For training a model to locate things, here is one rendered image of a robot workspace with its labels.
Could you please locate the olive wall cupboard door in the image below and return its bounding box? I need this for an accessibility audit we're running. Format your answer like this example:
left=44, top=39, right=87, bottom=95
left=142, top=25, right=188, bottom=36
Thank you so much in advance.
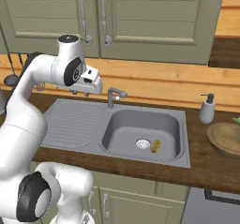
left=95, top=0, right=227, bottom=66
left=0, top=0, right=101, bottom=59

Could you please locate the brown potato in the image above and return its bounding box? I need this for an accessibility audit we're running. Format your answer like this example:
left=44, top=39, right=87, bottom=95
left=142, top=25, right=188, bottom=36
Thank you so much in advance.
left=150, top=139, right=162, bottom=154

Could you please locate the grey soap dispenser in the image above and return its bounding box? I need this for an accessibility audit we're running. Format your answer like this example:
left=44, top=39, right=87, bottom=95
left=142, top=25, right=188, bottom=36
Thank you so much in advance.
left=199, top=93, right=217, bottom=125

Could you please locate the black hanging ladle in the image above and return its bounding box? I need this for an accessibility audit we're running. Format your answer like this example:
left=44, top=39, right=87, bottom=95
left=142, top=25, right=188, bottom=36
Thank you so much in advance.
left=3, top=52, right=20, bottom=88

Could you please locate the olive base cupboard door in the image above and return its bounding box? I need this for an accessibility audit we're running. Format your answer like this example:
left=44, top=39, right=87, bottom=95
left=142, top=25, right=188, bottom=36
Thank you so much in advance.
left=98, top=186, right=186, bottom=224
left=82, top=184, right=101, bottom=224

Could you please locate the grey curled cupboard handle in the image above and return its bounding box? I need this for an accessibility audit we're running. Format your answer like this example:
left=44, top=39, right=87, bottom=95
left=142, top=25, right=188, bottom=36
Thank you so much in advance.
left=99, top=0, right=113, bottom=47
left=79, top=0, right=94, bottom=46

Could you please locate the wooden bowl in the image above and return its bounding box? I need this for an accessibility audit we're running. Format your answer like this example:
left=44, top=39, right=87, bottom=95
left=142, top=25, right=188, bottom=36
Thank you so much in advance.
left=205, top=121, right=240, bottom=159

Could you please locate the grey dishwasher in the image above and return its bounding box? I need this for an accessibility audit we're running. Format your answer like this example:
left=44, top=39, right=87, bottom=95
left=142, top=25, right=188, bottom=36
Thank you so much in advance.
left=180, top=187, right=240, bottom=224

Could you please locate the small grey cupboard handle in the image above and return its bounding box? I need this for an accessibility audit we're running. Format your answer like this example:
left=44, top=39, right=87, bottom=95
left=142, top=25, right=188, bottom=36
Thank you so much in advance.
left=101, top=192, right=112, bottom=220
left=87, top=190, right=97, bottom=217

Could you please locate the olive drawer front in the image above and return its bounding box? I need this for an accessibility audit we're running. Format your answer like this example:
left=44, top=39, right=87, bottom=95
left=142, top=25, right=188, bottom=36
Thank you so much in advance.
left=92, top=171, right=190, bottom=198

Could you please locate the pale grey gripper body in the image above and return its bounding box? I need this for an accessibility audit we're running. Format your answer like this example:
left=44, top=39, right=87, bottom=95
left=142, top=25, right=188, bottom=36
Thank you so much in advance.
left=68, top=75, right=104, bottom=96

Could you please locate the grey steel sink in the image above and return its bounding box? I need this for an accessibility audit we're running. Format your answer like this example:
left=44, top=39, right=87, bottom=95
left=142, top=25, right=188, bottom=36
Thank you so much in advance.
left=39, top=97, right=192, bottom=169

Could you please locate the grey sink tap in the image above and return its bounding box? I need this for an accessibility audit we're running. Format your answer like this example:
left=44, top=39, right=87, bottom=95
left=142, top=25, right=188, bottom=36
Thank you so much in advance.
left=107, top=86, right=128, bottom=110

